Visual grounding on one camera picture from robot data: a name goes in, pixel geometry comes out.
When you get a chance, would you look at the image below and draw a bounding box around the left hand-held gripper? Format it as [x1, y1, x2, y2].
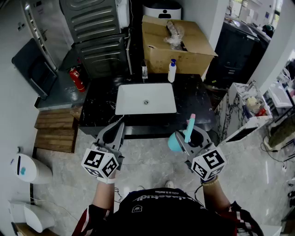
[81, 122, 125, 180]

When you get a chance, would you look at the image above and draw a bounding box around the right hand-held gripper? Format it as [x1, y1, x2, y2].
[175, 127, 228, 182]

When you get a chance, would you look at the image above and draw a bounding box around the person's right forearm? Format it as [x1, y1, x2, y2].
[201, 181, 231, 211]

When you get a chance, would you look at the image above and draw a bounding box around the person's left forearm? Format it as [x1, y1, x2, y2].
[91, 177, 116, 213]

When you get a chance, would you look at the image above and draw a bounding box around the white pump bottle blue cap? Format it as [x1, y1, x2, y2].
[167, 59, 177, 83]

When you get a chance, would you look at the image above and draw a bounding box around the black marble vanity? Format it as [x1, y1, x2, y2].
[77, 73, 218, 140]

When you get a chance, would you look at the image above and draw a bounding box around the white wristband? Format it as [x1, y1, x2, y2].
[96, 176, 116, 184]

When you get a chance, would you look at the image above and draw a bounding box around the white marble cabinet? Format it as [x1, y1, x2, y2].
[215, 81, 274, 145]

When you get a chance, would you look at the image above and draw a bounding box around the wooden slatted step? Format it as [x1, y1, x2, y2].
[34, 107, 80, 154]

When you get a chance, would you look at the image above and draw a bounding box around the white rectangular sink basin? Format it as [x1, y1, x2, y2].
[114, 83, 177, 116]

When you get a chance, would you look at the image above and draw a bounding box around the red fire extinguisher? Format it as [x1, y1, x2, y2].
[68, 66, 87, 93]

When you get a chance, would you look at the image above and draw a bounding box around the grey stone platform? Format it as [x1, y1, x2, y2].
[34, 70, 91, 111]

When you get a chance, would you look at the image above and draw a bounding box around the chrome faucet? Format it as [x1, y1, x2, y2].
[141, 59, 149, 80]

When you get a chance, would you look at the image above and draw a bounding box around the person's black shirt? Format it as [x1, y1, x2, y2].
[71, 188, 265, 236]

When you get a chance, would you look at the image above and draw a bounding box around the grey ribbed machine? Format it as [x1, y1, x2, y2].
[73, 34, 132, 79]
[59, 0, 123, 43]

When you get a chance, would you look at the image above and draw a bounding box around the white cylindrical bin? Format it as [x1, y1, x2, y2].
[10, 153, 53, 185]

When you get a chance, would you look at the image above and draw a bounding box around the cardboard box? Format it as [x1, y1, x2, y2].
[141, 14, 218, 78]

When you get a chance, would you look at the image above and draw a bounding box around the green fuzzy mat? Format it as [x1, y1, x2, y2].
[268, 117, 295, 148]

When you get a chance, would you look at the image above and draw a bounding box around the black cabinet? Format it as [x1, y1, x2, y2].
[204, 19, 271, 90]

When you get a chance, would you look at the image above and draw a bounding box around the dark grey panel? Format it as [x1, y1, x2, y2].
[11, 37, 59, 100]

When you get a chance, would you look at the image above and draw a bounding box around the clear plastic wrap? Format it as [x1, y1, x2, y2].
[163, 20, 185, 50]

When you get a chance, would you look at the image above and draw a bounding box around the white curved device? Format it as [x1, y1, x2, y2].
[8, 199, 56, 234]

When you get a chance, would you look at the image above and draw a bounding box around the grey door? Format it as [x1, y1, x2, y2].
[20, 0, 75, 70]

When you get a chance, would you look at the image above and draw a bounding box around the white round appliance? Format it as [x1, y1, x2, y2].
[142, 0, 183, 21]

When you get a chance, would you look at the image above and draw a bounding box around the beaded bracelet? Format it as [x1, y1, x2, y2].
[201, 176, 219, 187]

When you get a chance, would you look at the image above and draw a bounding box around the white drain hose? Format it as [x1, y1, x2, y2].
[125, 28, 134, 76]

